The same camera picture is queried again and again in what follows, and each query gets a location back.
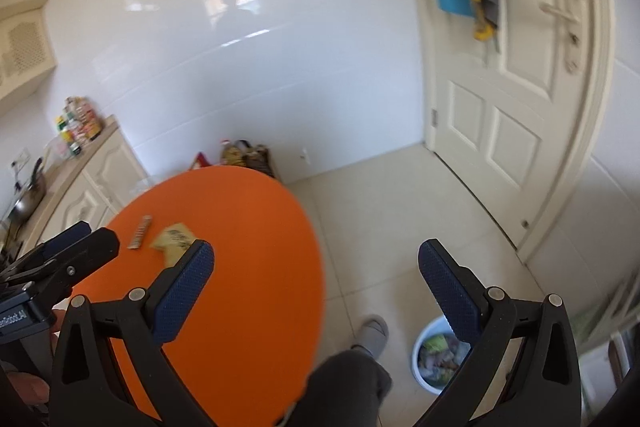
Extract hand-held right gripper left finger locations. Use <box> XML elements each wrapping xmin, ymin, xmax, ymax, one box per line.
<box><xmin>50</xmin><ymin>239</ymin><xmax>215</xmax><ymax>427</ymax></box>

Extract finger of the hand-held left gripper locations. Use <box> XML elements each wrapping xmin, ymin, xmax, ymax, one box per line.
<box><xmin>0</xmin><ymin>222</ymin><xmax>92</xmax><ymax>280</ymax></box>
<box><xmin>10</xmin><ymin>228</ymin><xmax>121</xmax><ymax>306</ymax></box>

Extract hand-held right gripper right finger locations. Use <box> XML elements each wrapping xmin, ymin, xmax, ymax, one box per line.
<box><xmin>418</xmin><ymin>239</ymin><xmax>583</xmax><ymax>427</ymax></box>

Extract heap of wrappers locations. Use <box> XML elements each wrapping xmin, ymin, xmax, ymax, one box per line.
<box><xmin>417</xmin><ymin>332</ymin><xmax>473</xmax><ymax>383</ymax></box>

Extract yellow snack wrapper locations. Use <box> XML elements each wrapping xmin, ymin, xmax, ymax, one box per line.
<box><xmin>151</xmin><ymin>222</ymin><xmax>197</xmax><ymax>267</ymax></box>

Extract brown striped strip wrapper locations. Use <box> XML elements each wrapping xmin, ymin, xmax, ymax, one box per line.
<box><xmin>126</xmin><ymin>215</ymin><xmax>154</xmax><ymax>251</ymax></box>

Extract light blue plastic bin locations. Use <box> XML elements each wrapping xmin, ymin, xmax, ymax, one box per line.
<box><xmin>411</xmin><ymin>314</ymin><xmax>476</xmax><ymax>396</ymax></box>

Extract person's left hand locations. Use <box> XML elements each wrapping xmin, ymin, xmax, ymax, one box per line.
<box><xmin>4</xmin><ymin>371</ymin><xmax>52</xmax><ymax>408</ymax></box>

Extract steel wok with lid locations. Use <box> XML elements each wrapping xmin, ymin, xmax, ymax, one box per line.
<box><xmin>7</xmin><ymin>157</ymin><xmax>48</xmax><ymax>228</ymax></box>

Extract orange round table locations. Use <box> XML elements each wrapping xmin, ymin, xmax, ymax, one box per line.
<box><xmin>69</xmin><ymin>165</ymin><xmax>327</xmax><ymax>423</ymax></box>

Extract cream base cabinets with counter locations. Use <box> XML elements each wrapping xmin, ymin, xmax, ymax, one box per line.
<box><xmin>0</xmin><ymin>114</ymin><xmax>151</xmax><ymax>268</ymax></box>

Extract grey slipper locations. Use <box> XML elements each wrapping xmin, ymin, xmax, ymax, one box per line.
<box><xmin>350</xmin><ymin>314</ymin><xmax>391</xmax><ymax>356</ymax></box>

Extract cluster of condiment bottles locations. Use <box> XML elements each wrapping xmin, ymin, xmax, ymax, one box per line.
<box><xmin>54</xmin><ymin>96</ymin><xmax>104</xmax><ymax>158</ymax></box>

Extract red rice bag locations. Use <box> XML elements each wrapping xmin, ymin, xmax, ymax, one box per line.
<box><xmin>187</xmin><ymin>152</ymin><xmax>216</xmax><ymax>171</ymax></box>

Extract person's right leg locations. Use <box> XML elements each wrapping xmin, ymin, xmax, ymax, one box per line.
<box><xmin>289</xmin><ymin>349</ymin><xmax>394</xmax><ymax>427</ymax></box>

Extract yellow cooking oil bottle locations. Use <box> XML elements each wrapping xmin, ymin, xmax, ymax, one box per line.
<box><xmin>221</xmin><ymin>138</ymin><xmax>247</xmax><ymax>168</ymax></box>

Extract white cabinet with green glass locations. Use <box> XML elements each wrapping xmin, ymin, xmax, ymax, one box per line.
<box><xmin>570</xmin><ymin>267</ymin><xmax>640</xmax><ymax>393</ymax></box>

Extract brown patterned bag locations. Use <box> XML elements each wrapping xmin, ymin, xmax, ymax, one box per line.
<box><xmin>234</xmin><ymin>139</ymin><xmax>277</xmax><ymax>178</ymax></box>

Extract cream lattice door cabinet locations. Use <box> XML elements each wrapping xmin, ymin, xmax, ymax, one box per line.
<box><xmin>0</xmin><ymin>4</ymin><xmax>58</xmax><ymax>112</ymax></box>

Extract cream panelled door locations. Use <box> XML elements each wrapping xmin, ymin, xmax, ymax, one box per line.
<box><xmin>397</xmin><ymin>0</ymin><xmax>618</xmax><ymax>267</ymax></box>

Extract silver door handle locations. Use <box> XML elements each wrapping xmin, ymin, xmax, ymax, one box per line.
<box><xmin>540</xmin><ymin>0</ymin><xmax>584</xmax><ymax>74</ymax></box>

